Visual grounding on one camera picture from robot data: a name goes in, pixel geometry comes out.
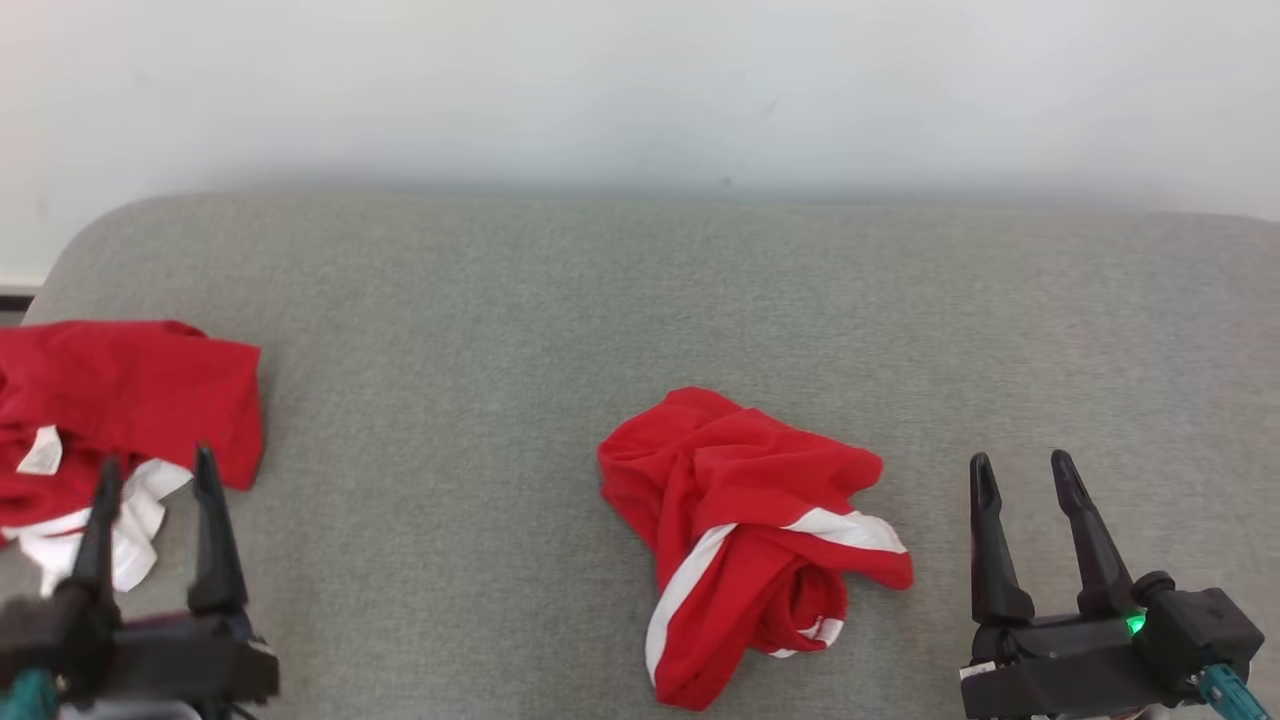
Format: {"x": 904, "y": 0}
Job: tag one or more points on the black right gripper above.
{"x": 1060, "y": 670}

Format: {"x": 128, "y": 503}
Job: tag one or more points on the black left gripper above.
{"x": 180, "y": 660}

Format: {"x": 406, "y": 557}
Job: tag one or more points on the red and white jersey shirt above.
{"x": 130, "y": 390}

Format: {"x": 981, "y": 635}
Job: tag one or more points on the red shorts with white stripe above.
{"x": 730, "y": 470}

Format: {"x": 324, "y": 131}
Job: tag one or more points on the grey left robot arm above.
{"x": 140, "y": 711}

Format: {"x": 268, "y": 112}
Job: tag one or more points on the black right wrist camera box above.
{"x": 1200, "y": 625}

